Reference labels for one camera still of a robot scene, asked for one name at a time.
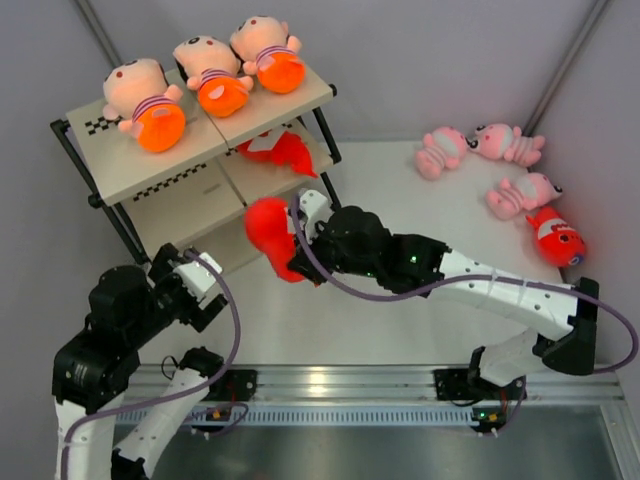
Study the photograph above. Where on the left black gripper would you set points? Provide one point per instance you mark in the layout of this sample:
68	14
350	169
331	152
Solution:
162	272

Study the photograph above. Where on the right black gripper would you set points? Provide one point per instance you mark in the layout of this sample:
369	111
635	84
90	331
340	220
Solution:
298	264

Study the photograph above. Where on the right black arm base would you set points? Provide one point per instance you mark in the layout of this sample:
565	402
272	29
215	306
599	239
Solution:
462	387

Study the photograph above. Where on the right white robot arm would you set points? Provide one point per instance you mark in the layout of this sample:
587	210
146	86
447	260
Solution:
560	320

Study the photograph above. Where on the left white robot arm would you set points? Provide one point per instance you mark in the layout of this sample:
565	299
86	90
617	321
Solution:
98	436

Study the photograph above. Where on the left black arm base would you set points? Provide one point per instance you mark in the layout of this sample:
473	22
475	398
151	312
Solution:
238	385

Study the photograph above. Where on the beige three-tier shelf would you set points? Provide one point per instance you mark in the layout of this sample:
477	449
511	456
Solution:
196	193

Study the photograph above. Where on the pink plush left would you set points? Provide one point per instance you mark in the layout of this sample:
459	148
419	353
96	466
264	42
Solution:
442	149

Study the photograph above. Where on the pink plush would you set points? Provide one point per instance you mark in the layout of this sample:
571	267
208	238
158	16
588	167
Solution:
442	149
500	141
525	193

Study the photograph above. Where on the pink plush top right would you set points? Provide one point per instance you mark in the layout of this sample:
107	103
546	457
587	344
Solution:
500	141

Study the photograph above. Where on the pink plush lower right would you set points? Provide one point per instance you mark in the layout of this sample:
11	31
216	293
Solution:
525	193

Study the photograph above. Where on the red plush fish white face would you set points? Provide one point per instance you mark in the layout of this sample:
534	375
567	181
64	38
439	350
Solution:
557	242

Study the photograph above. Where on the left doll orange pants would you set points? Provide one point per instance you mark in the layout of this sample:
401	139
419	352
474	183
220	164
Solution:
144	104

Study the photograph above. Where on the doll orange pants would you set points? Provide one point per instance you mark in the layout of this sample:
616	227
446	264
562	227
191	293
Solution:
270	53
211	71
144	104

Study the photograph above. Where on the right doll orange pants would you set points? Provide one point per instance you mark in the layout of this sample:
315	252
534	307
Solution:
270	53

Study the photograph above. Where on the middle doll orange pants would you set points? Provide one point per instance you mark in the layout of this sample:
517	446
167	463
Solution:
211	71

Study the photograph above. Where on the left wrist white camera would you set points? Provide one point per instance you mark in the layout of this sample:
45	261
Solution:
198	280

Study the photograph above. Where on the wrist white camera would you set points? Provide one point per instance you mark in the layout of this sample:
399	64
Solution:
313	207
198	280

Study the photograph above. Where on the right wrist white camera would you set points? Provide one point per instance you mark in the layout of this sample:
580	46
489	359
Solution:
313	207

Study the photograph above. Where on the white slotted cable duct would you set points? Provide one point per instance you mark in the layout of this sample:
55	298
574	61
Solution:
262	416

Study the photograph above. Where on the aluminium mounting rail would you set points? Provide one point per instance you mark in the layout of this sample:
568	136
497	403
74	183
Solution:
411	384

